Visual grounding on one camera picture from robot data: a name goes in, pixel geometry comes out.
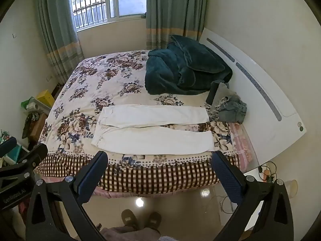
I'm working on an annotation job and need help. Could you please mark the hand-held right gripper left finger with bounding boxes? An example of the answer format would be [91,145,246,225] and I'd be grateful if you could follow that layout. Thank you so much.
[25,151,109,241]

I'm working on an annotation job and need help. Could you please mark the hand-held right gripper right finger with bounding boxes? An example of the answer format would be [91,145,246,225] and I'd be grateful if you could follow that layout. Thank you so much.
[211,151,294,241]

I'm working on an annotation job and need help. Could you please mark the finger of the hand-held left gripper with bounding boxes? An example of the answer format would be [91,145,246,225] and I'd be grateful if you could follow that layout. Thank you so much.
[0,137,17,157]
[0,143,48,179]

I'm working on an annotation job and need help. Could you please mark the white pants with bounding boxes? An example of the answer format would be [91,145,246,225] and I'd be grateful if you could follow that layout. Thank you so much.
[91,105,214,155]

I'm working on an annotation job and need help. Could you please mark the teal storage shelf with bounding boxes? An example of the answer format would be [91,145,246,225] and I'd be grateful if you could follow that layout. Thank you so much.
[0,131,30,166]

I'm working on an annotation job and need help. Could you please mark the cardboard box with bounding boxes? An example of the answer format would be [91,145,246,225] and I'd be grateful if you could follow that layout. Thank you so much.
[29,113,49,141]

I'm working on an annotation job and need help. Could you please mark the dark cloth on cardboard box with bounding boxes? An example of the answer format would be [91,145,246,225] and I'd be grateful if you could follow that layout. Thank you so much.
[22,112,39,140]

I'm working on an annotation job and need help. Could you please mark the pink checked mattress pad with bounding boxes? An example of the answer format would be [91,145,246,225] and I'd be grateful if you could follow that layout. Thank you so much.
[230,123,254,172]

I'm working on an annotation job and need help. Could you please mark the green plastic bag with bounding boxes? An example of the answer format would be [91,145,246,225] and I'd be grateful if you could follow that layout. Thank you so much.
[21,97,38,109]

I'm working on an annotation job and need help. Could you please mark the white plastic pipe piece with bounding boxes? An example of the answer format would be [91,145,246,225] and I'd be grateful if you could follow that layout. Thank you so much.
[26,98,51,114]

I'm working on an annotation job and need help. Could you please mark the person's brown slipper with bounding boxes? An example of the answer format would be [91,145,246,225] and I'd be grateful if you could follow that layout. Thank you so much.
[147,211,162,234]
[121,209,141,231]

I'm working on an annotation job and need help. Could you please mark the yellow box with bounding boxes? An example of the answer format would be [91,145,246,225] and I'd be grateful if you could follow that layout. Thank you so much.
[36,90,56,108]

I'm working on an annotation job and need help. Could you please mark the blue jeans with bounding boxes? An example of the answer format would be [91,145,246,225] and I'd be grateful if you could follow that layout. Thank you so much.
[218,97,247,125]

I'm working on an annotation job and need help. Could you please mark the person's trouser legs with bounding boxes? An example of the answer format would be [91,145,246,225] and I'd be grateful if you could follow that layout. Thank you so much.
[100,226,161,241]

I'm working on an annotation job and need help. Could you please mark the white headboard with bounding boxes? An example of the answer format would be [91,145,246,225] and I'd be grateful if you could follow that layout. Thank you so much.
[199,28,307,166]

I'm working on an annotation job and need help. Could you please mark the grey fringed cloth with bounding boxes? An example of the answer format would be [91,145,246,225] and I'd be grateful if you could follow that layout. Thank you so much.
[209,83,237,121]

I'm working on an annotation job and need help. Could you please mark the bed with floral sheet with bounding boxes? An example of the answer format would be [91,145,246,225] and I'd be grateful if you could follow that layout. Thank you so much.
[35,50,259,196]

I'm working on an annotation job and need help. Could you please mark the teal plush blanket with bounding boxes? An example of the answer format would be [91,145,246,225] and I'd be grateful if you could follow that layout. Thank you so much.
[145,35,233,96]

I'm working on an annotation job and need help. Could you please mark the grey-green striped curtain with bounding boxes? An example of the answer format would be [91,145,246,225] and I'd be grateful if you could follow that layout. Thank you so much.
[35,0,84,84]
[146,0,208,51]

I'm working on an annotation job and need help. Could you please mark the barred window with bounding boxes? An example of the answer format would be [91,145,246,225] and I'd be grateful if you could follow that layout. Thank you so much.
[68,0,148,32]

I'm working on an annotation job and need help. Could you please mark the tangled charger cables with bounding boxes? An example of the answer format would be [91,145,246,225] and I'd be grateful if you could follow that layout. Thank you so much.
[258,161,276,183]

